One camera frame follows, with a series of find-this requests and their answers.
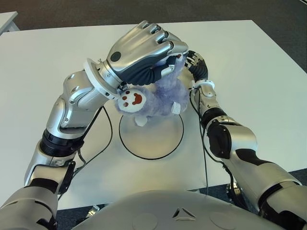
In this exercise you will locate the grey side table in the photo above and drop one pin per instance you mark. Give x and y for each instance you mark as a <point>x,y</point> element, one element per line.
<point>7,21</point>

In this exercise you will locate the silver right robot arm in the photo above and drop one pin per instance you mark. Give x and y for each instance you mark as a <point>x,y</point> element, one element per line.
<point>239,141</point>

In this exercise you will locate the white plate black rim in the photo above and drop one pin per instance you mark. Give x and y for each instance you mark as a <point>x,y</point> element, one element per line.
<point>151,143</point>

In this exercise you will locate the black metal stand frame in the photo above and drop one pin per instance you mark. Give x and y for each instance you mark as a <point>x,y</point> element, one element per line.
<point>233,191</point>

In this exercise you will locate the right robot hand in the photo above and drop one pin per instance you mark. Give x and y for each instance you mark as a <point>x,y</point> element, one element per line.
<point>201,69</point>

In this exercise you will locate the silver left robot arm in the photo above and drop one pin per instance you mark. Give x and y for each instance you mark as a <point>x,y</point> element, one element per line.
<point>72,103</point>

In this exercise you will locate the silver robot torso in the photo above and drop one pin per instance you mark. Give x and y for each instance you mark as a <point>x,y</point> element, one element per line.
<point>168,210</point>

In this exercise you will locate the metal table foot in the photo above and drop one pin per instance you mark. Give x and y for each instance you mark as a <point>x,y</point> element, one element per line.
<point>93,211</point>

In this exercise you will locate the purple plush bunny doll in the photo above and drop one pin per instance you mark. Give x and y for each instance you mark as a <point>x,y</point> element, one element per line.
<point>163,95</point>

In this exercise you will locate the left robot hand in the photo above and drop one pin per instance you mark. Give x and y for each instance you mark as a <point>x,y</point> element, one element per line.
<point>136,52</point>

